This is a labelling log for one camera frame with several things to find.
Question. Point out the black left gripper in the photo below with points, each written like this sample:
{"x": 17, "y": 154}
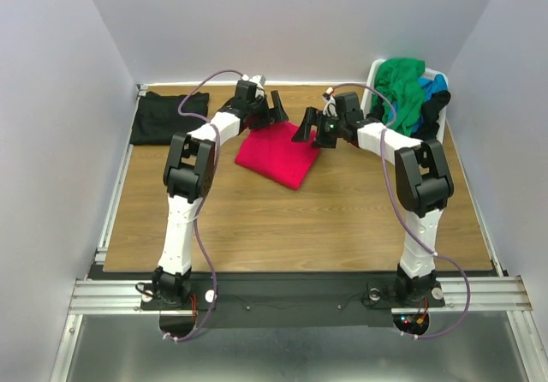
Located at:
{"x": 271, "y": 116}

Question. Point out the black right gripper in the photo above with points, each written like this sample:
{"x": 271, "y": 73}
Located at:
{"x": 319, "y": 128}

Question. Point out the pink t shirt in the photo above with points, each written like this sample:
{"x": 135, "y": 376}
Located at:
{"x": 271, "y": 153}

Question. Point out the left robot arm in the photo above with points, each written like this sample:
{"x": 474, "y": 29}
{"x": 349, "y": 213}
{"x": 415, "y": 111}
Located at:
{"x": 188, "y": 176}

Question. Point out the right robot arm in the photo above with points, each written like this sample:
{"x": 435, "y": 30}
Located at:
{"x": 416, "y": 174}

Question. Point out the white plastic laundry basket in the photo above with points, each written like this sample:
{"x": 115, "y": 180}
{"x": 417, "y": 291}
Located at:
{"x": 370, "y": 91}

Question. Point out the green t shirt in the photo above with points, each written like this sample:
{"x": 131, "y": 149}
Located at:
{"x": 398, "y": 80}

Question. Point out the folded black t shirt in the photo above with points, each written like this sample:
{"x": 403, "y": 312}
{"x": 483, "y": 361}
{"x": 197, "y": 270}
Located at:
{"x": 157, "y": 119}

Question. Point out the black t shirt in basket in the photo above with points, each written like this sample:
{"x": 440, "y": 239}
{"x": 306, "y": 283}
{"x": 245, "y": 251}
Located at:
{"x": 430, "y": 113}

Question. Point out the blue t shirt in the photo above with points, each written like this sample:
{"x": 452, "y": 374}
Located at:
{"x": 432, "y": 86}

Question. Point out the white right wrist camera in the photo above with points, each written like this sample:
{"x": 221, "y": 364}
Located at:
{"x": 330, "y": 109}

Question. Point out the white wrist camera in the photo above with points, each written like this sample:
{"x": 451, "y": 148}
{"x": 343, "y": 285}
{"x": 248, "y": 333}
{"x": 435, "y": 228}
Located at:
{"x": 330, "y": 109}
{"x": 259, "y": 81}

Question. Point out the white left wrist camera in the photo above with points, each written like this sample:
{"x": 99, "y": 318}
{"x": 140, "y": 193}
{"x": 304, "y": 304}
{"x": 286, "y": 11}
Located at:
{"x": 259, "y": 81}

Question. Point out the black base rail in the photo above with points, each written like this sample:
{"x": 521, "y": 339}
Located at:
{"x": 289, "y": 299}

